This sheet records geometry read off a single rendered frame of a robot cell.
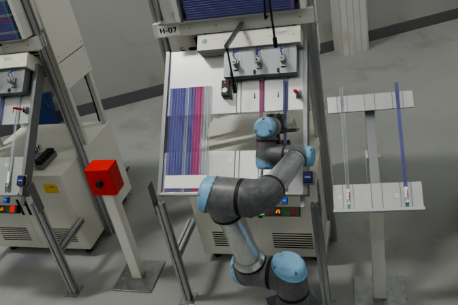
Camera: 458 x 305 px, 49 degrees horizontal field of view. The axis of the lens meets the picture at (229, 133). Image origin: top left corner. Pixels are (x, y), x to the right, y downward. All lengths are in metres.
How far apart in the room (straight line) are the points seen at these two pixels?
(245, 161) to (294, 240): 0.69
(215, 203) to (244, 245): 0.24
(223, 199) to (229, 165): 0.81
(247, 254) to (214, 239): 1.18
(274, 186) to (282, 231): 1.26
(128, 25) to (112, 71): 0.49
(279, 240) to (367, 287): 0.50
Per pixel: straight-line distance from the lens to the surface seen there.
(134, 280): 3.07
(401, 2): 5.91
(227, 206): 1.49
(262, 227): 2.76
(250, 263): 1.78
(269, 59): 2.31
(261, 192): 1.47
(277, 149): 1.84
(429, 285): 2.80
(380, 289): 2.66
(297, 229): 2.73
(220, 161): 2.30
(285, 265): 1.79
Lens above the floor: 2.01
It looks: 28 degrees down
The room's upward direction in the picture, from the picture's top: 12 degrees counter-clockwise
